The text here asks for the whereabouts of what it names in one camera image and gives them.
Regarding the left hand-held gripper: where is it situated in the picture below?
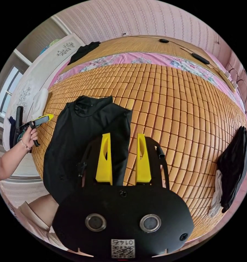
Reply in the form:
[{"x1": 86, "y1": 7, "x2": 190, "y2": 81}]
[{"x1": 14, "y1": 114, "x2": 54, "y2": 147}]

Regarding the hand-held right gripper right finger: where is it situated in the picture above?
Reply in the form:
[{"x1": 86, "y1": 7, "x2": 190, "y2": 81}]
[{"x1": 135, "y1": 133, "x2": 152, "y2": 184}]

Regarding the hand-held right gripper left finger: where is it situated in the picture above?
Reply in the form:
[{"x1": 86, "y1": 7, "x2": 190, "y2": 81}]
[{"x1": 95, "y1": 132, "x2": 113, "y2": 186}]

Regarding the black short sleeve shirt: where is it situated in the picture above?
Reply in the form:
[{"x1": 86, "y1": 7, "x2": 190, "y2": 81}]
[{"x1": 43, "y1": 95, "x2": 133, "y2": 205}]

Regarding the person's left forearm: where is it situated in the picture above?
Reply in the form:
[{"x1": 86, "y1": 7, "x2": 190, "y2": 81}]
[{"x1": 0, "y1": 141, "x2": 32, "y2": 181}]

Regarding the person's left hand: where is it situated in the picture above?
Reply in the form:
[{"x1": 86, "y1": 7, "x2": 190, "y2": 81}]
[{"x1": 20, "y1": 127, "x2": 39, "y2": 152}]

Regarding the white garment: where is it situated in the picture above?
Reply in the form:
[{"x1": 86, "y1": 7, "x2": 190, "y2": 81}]
[{"x1": 31, "y1": 88, "x2": 49, "y2": 120}]

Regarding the window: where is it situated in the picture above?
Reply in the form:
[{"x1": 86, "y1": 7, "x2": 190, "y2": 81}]
[{"x1": 0, "y1": 65, "x2": 24, "y2": 123}]

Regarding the white cupboard with floral print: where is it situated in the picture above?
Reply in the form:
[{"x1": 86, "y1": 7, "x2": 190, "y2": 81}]
[{"x1": 3, "y1": 34, "x2": 85, "y2": 152}]

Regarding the bed with woven mat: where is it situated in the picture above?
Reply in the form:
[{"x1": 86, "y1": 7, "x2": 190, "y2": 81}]
[{"x1": 31, "y1": 36, "x2": 247, "y2": 242}]

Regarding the crumpled black garment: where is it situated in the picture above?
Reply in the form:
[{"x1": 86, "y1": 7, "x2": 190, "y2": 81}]
[{"x1": 67, "y1": 41, "x2": 101, "y2": 66}]

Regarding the pile of clothes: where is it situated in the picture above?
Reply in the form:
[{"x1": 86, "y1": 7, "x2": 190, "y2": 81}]
[{"x1": 208, "y1": 126, "x2": 247, "y2": 218}]

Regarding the person's body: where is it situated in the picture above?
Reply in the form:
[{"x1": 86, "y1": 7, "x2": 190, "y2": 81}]
[{"x1": 0, "y1": 157, "x2": 69, "y2": 251}]

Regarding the black elongated device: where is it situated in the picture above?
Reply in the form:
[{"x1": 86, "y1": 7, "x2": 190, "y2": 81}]
[{"x1": 191, "y1": 53, "x2": 210, "y2": 65}]

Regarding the white power strip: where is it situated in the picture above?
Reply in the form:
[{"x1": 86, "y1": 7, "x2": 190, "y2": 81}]
[{"x1": 223, "y1": 70, "x2": 239, "y2": 91}]

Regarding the thin black cable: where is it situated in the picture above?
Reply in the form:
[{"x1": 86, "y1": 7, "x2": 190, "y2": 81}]
[{"x1": 126, "y1": 35, "x2": 225, "y2": 72}]

